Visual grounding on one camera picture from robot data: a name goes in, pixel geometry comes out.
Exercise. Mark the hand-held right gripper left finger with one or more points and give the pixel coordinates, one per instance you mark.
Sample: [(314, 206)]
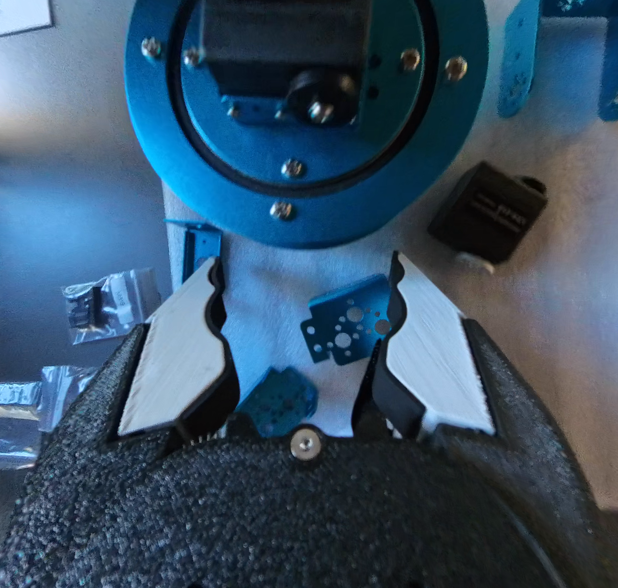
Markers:
[(178, 356)]

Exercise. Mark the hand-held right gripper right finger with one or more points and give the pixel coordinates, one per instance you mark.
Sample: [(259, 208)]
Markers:
[(434, 356)]

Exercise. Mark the blue round robot base assembly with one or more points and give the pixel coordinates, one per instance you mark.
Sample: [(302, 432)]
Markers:
[(154, 114)]

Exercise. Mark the grey desk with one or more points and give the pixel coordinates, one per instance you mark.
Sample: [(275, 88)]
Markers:
[(72, 139)]

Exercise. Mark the pile of small screw bags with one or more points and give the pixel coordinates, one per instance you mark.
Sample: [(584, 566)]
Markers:
[(111, 303)]

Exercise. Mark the white foam sheet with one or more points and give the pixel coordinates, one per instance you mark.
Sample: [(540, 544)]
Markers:
[(555, 332)]

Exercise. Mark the black servo motor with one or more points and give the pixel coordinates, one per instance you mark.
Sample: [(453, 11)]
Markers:
[(487, 211)]

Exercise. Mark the clear plastic bag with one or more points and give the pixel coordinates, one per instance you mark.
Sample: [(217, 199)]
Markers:
[(29, 404)]

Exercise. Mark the blue perforated bracket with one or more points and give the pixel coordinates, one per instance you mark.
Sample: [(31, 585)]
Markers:
[(328, 308), (270, 395)]

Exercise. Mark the small blue angle bracket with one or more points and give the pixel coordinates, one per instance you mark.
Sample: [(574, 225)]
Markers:
[(200, 245)]

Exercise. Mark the large blue U bracket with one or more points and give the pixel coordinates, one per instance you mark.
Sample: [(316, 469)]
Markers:
[(519, 66)]

